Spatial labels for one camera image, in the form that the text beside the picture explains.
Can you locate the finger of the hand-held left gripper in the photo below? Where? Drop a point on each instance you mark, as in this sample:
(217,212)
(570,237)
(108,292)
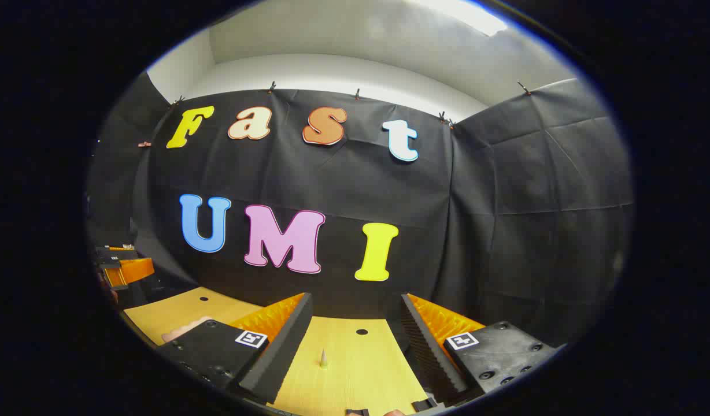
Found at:
(121,248)
(129,271)

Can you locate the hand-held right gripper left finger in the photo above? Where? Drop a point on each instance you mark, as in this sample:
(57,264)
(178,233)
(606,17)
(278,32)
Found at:
(274,358)

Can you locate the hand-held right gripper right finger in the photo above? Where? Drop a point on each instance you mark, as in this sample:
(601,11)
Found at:
(427,352)

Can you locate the small grey pointed object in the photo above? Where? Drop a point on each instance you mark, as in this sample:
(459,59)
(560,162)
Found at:
(323,361)

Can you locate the black backdrop cloth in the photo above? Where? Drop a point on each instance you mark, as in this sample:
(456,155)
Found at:
(343,185)

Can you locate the ceiling light panel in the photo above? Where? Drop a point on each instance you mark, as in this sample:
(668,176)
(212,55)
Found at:
(465,14)

